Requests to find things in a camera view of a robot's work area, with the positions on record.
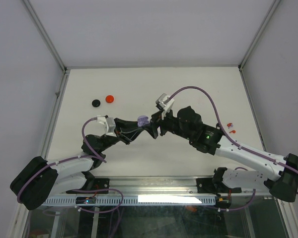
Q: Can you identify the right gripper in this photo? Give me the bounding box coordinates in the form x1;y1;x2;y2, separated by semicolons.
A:
142;107;194;142

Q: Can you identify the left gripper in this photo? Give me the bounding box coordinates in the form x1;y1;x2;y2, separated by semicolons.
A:
98;119;144;152

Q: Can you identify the purple earbud case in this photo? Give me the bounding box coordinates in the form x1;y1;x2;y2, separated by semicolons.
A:
137;116;150;127

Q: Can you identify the red earbud case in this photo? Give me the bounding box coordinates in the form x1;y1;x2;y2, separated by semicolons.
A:
105;95;115;104

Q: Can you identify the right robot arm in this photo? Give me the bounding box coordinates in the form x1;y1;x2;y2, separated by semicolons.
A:
137;106;298;202

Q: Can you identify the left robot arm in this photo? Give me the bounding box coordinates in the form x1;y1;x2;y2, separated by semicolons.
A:
10;116;151;211

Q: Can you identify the black earbud case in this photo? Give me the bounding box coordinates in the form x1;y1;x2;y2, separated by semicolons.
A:
91;99;101;108

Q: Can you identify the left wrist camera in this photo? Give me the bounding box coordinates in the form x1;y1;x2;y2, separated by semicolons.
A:
96;116;116;137

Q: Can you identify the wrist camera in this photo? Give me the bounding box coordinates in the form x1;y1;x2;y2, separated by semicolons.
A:
96;116;116;137
155;93;174;119

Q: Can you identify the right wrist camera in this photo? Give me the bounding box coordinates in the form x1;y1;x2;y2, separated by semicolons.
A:
155;93;174;119

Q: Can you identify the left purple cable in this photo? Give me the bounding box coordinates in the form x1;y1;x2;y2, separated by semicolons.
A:
16;118;124;238

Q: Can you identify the purple cable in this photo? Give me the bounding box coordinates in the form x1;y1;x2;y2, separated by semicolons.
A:
168;86;298;213
16;118;124;238

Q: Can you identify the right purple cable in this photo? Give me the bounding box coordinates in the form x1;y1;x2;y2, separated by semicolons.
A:
168;86;298;213

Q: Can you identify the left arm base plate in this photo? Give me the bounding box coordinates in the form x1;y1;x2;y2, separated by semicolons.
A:
66;178;110;194

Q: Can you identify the aluminium mounting rail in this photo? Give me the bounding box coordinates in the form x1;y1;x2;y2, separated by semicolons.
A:
49;175;274;198

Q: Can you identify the slotted cable duct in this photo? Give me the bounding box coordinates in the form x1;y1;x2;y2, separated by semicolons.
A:
43;195;216;207

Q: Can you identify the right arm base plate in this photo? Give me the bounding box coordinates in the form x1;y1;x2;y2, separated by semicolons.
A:
196;178;220;194

